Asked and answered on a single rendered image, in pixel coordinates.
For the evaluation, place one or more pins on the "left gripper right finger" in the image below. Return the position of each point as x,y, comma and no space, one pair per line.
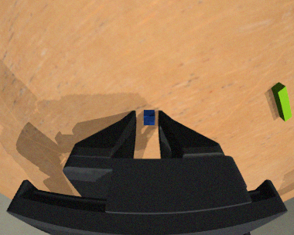
184,142

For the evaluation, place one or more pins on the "lime green rod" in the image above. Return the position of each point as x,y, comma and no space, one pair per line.
282,101

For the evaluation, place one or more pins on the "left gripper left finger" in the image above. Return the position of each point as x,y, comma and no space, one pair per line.
111,140

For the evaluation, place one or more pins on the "small blue block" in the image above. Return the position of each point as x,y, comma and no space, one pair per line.
149,117

